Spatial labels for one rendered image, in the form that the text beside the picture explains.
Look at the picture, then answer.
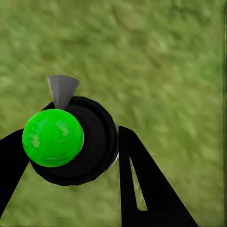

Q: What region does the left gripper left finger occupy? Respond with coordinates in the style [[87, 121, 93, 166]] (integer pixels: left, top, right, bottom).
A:
[[0, 129, 30, 217]]

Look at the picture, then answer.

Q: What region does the pesticide atomizer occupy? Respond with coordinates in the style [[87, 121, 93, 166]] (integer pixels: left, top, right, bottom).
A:
[[22, 74, 119, 186]]

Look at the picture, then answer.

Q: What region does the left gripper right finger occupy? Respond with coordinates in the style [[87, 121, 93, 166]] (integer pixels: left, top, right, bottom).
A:
[[118, 126, 198, 227]]

